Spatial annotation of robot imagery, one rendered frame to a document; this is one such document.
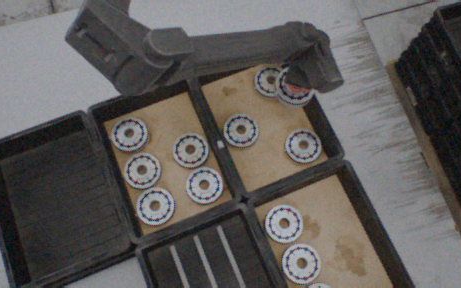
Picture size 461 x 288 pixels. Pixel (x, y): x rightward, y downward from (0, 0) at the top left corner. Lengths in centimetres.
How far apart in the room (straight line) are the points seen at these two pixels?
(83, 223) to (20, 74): 61
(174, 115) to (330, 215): 53
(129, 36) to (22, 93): 105
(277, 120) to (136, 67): 77
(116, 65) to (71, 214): 75
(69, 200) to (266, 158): 56
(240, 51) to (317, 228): 66
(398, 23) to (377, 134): 122
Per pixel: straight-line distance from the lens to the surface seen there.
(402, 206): 147
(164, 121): 130
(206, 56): 66
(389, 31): 258
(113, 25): 58
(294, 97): 111
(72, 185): 130
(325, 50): 93
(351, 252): 126
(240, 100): 132
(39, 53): 165
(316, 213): 125
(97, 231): 126
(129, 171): 124
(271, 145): 127
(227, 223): 122
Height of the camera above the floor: 203
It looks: 72 degrees down
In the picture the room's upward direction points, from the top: 4 degrees clockwise
